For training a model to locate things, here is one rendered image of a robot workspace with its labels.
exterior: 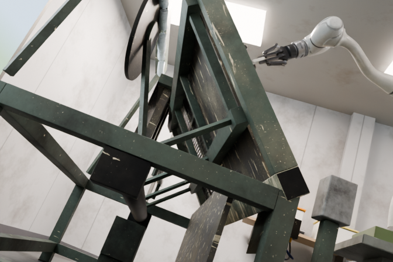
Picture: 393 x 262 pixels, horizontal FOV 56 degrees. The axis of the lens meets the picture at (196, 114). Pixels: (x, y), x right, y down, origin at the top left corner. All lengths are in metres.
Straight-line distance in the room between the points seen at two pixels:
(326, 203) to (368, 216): 3.79
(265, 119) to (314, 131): 3.94
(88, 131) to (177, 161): 0.38
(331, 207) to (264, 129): 0.41
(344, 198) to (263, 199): 0.34
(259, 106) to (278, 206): 0.43
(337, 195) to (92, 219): 4.14
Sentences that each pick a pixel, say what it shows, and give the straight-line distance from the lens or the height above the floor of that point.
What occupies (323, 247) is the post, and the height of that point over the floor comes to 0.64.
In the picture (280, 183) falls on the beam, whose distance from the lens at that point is 1.56.
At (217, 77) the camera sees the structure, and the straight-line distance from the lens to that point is 1.80.
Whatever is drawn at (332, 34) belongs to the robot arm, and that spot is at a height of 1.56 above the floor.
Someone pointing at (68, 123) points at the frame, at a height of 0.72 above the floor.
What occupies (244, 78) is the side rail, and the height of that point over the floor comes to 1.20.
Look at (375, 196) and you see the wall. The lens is 5.49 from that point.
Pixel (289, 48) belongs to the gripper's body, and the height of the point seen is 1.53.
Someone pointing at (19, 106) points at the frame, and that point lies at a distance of 1.66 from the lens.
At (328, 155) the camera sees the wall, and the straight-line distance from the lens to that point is 5.46.
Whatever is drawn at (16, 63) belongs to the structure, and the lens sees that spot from 1.77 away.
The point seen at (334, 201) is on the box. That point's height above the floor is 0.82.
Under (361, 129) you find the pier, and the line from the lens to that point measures 5.62.
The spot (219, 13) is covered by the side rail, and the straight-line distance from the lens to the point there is 1.83.
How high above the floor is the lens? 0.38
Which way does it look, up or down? 22 degrees up
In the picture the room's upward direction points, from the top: 22 degrees clockwise
